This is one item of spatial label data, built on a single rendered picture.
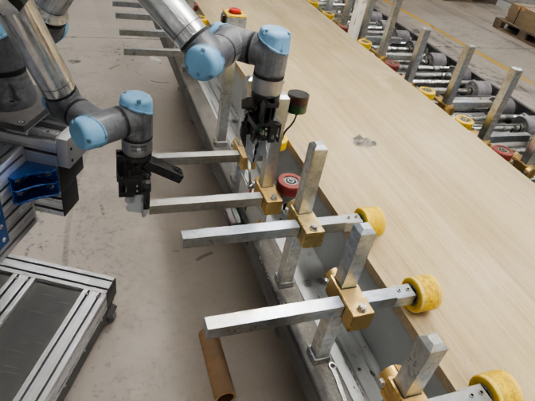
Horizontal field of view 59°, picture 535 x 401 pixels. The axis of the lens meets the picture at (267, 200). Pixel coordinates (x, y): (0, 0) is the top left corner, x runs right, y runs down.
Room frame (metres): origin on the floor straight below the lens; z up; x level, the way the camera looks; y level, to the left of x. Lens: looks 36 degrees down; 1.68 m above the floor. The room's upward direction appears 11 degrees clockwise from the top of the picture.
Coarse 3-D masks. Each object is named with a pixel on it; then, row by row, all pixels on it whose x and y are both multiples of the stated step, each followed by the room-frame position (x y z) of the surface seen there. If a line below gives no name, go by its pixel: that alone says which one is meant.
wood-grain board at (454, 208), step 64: (256, 0) 3.14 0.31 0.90; (320, 64) 2.21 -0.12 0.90; (384, 64) 2.38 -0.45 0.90; (320, 128) 1.55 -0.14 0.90; (384, 128) 1.66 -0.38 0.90; (448, 128) 1.77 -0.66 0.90; (320, 192) 1.16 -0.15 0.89; (384, 192) 1.21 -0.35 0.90; (448, 192) 1.29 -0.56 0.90; (512, 192) 1.37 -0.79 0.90; (384, 256) 0.92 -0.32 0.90; (448, 256) 0.97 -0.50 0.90; (512, 256) 1.02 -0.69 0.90; (448, 320) 0.74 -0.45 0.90; (512, 320) 0.78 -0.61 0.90; (448, 384) 0.58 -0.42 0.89
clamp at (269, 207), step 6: (258, 180) 1.19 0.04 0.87; (258, 186) 1.16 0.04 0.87; (264, 192) 1.14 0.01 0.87; (270, 192) 1.14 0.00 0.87; (276, 192) 1.15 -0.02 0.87; (264, 198) 1.11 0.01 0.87; (264, 204) 1.10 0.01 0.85; (270, 204) 1.09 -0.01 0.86; (276, 204) 1.10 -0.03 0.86; (264, 210) 1.09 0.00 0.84; (270, 210) 1.09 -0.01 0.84; (276, 210) 1.10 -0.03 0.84
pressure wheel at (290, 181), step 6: (282, 174) 1.19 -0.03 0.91; (288, 174) 1.20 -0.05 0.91; (294, 174) 1.20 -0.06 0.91; (282, 180) 1.16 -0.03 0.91; (288, 180) 1.17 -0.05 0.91; (294, 180) 1.18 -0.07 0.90; (276, 186) 1.16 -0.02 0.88; (282, 186) 1.14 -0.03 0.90; (288, 186) 1.13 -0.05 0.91; (294, 186) 1.14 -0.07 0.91; (282, 192) 1.14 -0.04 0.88; (288, 192) 1.13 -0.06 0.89; (294, 192) 1.13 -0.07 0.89
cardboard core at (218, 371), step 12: (204, 336) 1.19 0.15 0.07; (204, 348) 1.14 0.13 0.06; (216, 348) 1.13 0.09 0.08; (216, 360) 1.08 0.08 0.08; (216, 372) 1.03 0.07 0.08; (228, 372) 1.05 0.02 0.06; (216, 384) 0.99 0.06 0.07; (228, 384) 0.99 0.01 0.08; (216, 396) 0.95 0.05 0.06; (228, 396) 0.98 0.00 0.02
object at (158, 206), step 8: (256, 192) 1.14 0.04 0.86; (152, 200) 1.01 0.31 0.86; (160, 200) 1.01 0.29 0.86; (168, 200) 1.02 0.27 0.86; (176, 200) 1.03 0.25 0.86; (184, 200) 1.03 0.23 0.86; (192, 200) 1.04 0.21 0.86; (200, 200) 1.05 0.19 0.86; (208, 200) 1.05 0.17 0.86; (216, 200) 1.06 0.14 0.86; (224, 200) 1.07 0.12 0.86; (232, 200) 1.08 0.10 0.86; (240, 200) 1.09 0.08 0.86; (248, 200) 1.10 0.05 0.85; (256, 200) 1.11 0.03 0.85; (288, 200) 1.15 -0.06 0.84; (152, 208) 0.98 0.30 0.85; (160, 208) 0.99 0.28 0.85; (168, 208) 1.00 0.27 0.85; (176, 208) 1.01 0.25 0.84; (184, 208) 1.02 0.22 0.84; (192, 208) 1.03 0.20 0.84; (200, 208) 1.04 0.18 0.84; (208, 208) 1.05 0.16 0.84; (216, 208) 1.06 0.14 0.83
